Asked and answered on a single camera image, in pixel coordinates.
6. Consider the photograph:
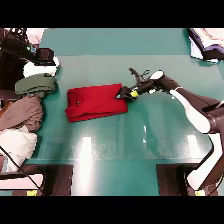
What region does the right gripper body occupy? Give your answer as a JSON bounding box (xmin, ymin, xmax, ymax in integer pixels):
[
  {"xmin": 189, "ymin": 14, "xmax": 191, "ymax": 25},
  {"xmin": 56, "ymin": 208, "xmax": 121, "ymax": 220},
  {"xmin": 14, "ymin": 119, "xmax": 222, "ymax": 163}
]
[{"xmin": 115, "ymin": 84, "xmax": 142, "ymax": 101}]

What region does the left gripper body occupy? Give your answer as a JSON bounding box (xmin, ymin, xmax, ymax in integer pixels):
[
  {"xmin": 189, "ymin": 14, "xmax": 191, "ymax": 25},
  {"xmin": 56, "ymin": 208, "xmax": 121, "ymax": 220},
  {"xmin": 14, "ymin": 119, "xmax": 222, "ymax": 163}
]
[{"xmin": 33, "ymin": 47, "xmax": 57, "ymax": 67}]

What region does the red T-shirt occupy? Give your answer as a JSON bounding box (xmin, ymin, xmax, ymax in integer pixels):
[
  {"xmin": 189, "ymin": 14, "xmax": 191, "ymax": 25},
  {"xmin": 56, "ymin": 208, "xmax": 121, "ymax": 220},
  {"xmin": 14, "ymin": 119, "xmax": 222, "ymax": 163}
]
[{"xmin": 64, "ymin": 83, "xmax": 130, "ymax": 124}]

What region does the white garment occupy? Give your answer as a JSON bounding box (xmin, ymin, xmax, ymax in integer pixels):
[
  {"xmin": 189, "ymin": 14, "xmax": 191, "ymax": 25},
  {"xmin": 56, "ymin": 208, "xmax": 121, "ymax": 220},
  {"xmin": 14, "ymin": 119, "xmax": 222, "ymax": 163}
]
[
  {"xmin": 193, "ymin": 27, "xmax": 224, "ymax": 48},
  {"xmin": 22, "ymin": 56, "xmax": 61, "ymax": 79}
]

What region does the green garment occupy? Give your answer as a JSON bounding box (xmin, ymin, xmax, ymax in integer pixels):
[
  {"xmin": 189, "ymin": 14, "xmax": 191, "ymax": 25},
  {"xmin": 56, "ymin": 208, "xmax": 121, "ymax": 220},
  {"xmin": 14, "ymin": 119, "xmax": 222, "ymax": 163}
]
[{"xmin": 14, "ymin": 73, "xmax": 58, "ymax": 98}]

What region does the cream garment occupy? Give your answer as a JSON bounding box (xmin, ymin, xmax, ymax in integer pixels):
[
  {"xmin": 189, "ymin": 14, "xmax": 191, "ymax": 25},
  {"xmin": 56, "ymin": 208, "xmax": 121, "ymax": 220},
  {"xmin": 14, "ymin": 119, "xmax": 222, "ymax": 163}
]
[{"xmin": 0, "ymin": 125, "xmax": 39, "ymax": 174}]

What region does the dark purple garment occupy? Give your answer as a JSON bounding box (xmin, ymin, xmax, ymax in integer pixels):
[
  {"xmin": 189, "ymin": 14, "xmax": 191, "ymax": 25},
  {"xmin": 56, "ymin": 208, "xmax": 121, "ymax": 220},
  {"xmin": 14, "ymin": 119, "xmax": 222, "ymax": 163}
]
[{"xmin": 187, "ymin": 27, "xmax": 224, "ymax": 63}]

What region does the black cable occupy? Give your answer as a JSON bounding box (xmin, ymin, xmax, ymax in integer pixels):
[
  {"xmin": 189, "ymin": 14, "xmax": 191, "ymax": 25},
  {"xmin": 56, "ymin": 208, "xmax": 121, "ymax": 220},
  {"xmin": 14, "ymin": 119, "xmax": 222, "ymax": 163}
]
[{"xmin": 0, "ymin": 145, "xmax": 45, "ymax": 197}]

